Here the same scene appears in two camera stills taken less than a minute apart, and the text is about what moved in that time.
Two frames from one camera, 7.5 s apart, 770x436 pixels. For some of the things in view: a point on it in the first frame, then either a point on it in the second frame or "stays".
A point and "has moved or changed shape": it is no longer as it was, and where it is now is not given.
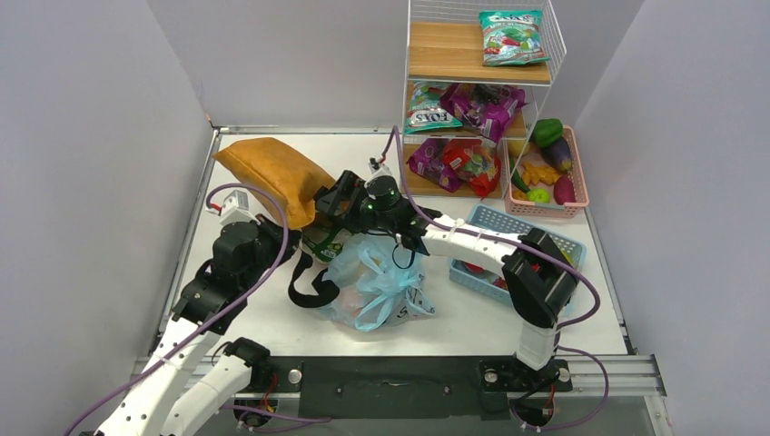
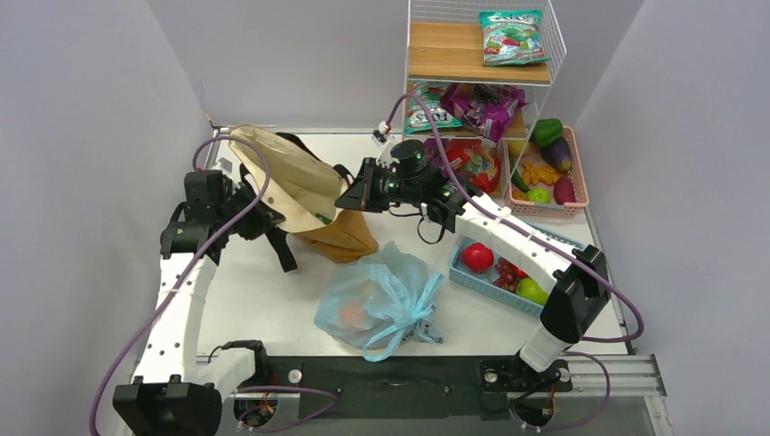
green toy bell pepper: x=546 y=132 stays
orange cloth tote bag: x=298 y=183 → x=301 y=188
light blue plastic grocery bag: x=380 y=283 has moved or changed shape
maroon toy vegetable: x=564 y=190 stays
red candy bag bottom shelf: x=476 y=163 stays
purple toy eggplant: x=556 y=153 stays
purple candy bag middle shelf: x=489 y=109 stays
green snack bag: x=322 y=243 has moved or changed shape
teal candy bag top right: x=512 y=37 stays
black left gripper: x=272 y=231 → x=263 y=219
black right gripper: x=353 y=186 → x=361 y=194
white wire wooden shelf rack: x=478 y=74 stays
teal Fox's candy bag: x=425 y=110 stays
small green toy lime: x=540 y=195 stays
